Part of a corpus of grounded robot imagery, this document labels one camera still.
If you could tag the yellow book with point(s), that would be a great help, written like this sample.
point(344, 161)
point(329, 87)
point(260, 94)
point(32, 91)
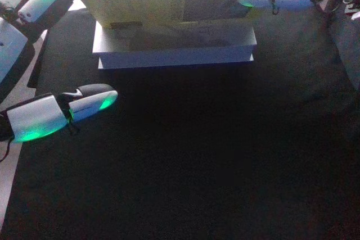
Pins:
point(146, 1)

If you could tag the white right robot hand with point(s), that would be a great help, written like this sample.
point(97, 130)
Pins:
point(33, 116)

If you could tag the white book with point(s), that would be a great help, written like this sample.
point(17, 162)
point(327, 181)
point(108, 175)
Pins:
point(174, 54)

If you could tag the black table cloth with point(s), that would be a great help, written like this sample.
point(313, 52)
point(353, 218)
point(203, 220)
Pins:
point(197, 153)

